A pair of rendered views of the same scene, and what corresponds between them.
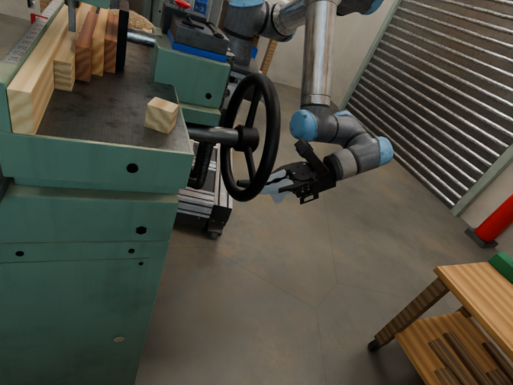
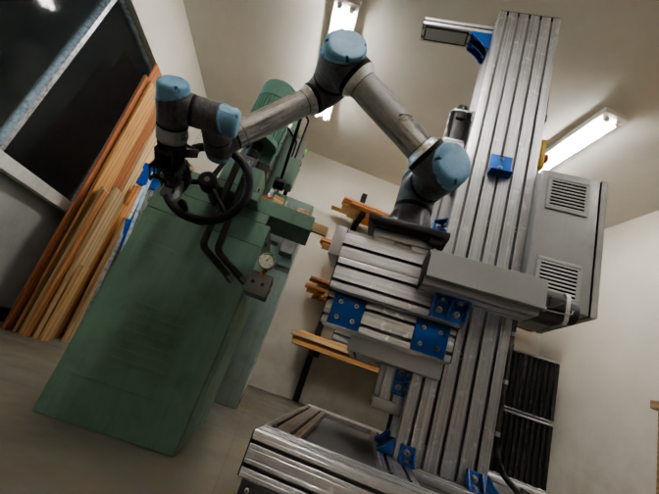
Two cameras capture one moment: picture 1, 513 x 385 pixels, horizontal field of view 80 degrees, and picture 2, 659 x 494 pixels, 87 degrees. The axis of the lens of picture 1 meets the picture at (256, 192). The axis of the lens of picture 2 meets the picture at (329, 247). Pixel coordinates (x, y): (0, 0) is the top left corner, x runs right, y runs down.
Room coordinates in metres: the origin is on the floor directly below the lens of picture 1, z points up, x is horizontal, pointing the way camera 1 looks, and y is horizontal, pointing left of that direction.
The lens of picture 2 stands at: (1.53, -0.65, 0.39)
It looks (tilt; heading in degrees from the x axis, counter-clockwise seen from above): 18 degrees up; 119
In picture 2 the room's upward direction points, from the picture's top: 20 degrees clockwise
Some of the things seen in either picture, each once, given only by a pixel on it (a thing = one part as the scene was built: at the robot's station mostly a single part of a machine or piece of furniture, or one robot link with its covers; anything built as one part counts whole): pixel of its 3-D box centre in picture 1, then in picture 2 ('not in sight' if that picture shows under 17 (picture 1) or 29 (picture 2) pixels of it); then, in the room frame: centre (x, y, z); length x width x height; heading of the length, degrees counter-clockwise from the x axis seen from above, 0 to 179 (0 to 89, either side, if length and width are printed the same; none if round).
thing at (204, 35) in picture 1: (194, 30); (251, 167); (0.62, 0.23, 0.99); 0.13 x 0.11 x 0.06; 32
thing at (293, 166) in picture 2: not in sight; (288, 173); (0.47, 0.62, 1.23); 0.09 x 0.08 x 0.15; 122
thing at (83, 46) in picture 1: (88, 43); not in sight; (0.50, 0.37, 0.92); 0.22 x 0.02 x 0.05; 32
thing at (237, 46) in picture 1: (234, 44); (409, 222); (1.25, 0.30, 0.87); 0.15 x 0.15 x 0.10
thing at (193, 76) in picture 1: (186, 68); (242, 182); (0.61, 0.23, 0.91); 0.15 x 0.14 x 0.09; 32
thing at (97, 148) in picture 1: (139, 80); (239, 202); (0.57, 0.30, 0.87); 0.61 x 0.30 x 0.06; 32
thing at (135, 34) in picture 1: (140, 37); not in sight; (0.56, 0.31, 0.95); 0.09 x 0.07 x 0.09; 32
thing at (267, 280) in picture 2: not in sight; (259, 286); (0.75, 0.38, 0.58); 0.12 x 0.08 x 0.08; 122
